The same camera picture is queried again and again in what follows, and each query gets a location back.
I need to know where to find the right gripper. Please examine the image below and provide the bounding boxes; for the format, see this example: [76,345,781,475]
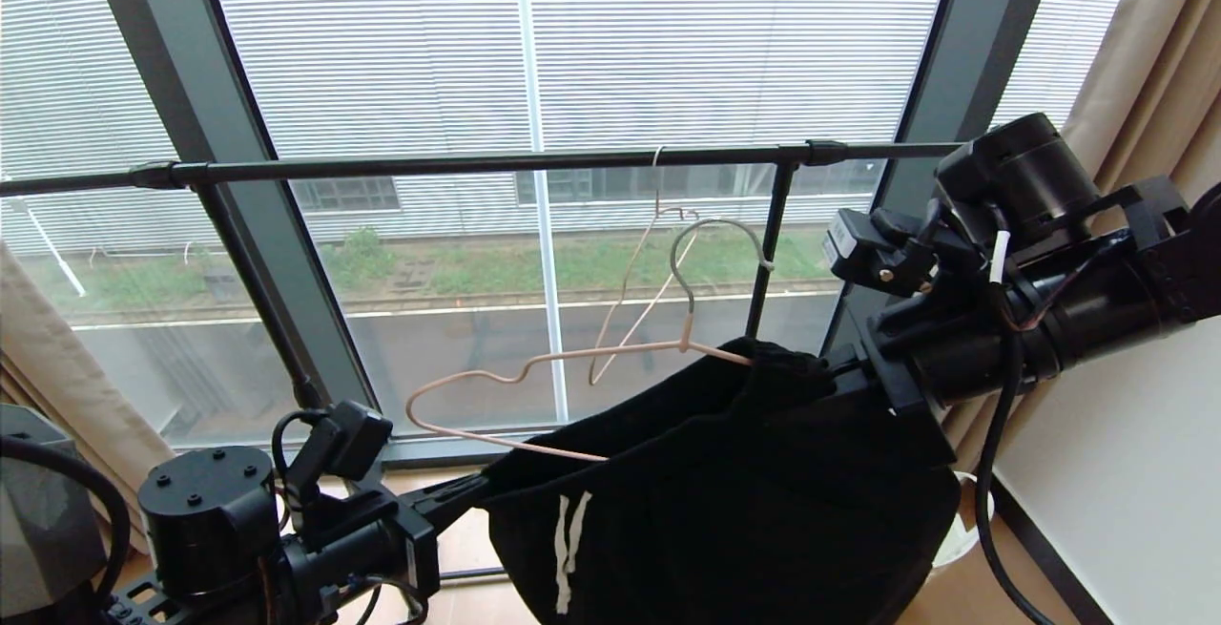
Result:
[847,299,1052,418]

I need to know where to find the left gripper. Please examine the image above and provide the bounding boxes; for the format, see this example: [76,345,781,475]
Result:
[284,490,444,625]

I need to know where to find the black shorts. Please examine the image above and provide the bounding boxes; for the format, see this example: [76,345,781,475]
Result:
[475,337,962,625]

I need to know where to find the pink clothes hanger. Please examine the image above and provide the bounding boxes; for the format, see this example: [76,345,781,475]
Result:
[588,145,703,386]
[404,217,776,463]

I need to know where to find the white laundry basket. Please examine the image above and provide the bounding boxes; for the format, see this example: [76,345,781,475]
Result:
[929,469,996,574]

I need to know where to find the black clothes rack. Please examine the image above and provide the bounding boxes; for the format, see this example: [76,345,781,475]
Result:
[0,139,966,582]

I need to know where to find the beige curtain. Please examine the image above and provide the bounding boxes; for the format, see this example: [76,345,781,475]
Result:
[940,0,1221,479]
[0,241,179,552]

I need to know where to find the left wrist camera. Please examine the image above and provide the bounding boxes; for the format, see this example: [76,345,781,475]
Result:
[272,401,395,513]

